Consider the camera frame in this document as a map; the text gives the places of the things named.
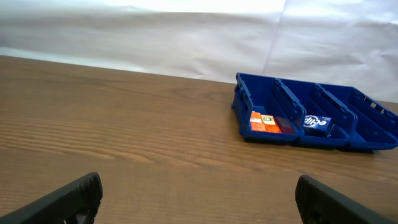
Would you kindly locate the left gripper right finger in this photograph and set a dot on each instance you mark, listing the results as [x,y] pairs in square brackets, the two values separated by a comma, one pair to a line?
[323,208]

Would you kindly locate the blue tray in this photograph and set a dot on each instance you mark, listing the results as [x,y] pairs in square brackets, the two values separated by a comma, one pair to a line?
[267,93]

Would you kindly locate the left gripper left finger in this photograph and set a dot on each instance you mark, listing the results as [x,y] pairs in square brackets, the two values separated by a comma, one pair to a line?
[71,205]

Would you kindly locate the blue candy pack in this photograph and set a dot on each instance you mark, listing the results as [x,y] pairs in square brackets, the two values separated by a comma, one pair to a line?
[317,123]

